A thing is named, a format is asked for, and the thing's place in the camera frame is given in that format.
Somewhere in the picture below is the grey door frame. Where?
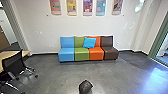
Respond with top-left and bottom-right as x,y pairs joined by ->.
8,0 -> 32,52

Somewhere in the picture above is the salmon wall poster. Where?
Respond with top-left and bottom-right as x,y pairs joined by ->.
111,0 -> 124,16

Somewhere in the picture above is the black office chair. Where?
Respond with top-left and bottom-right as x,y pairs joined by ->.
0,48 -> 39,94

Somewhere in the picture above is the blue sofa seat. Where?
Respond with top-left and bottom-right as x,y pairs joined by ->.
57,36 -> 76,63

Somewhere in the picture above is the orange wall poster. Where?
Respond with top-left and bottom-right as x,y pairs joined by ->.
49,0 -> 63,16

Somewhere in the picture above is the yellow wall poster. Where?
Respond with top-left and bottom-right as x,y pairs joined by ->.
65,0 -> 78,17

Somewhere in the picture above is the light blue cushion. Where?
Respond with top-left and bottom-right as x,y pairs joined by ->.
82,36 -> 97,50

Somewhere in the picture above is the dark grey trash bag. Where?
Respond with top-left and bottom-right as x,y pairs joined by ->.
78,79 -> 95,94

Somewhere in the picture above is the orange sofa seat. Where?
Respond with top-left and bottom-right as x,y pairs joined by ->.
87,35 -> 106,61

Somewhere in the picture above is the brown sofa seat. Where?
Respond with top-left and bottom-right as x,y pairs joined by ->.
99,35 -> 120,61

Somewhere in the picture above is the long wooden table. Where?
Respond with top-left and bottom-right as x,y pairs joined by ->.
0,49 -> 33,74

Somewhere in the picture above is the blue wall poster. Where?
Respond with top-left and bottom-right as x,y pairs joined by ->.
95,0 -> 108,17

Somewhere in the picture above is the green sofa seat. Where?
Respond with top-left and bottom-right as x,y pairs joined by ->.
73,35 -> 91,62

